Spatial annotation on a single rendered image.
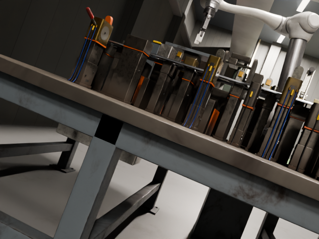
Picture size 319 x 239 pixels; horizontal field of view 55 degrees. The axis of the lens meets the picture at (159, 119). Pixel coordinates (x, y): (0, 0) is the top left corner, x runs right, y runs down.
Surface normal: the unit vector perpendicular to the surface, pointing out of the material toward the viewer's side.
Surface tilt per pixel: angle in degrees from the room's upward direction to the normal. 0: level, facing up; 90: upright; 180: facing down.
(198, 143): 90
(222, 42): 90
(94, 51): 90
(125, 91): 90
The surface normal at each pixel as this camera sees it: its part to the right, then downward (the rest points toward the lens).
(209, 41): -0.18, -0.05
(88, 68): 0.87, 0.35
